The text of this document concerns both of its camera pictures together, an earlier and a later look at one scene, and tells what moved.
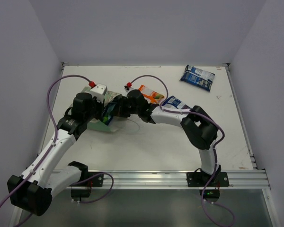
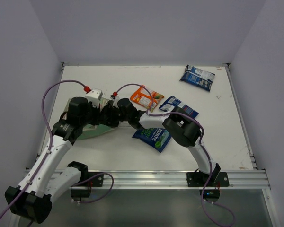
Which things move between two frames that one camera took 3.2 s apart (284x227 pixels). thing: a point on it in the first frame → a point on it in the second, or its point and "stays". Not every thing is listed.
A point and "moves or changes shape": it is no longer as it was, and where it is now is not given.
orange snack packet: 153,97 stays
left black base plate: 90,179 stays
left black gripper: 98,109 stays
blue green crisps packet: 108,113 moves or changes shape
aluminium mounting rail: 178,179 stays
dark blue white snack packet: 173,102 stays
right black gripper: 122,100 → 108,110
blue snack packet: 198,77 stays
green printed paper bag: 116,124 moves or changes shape
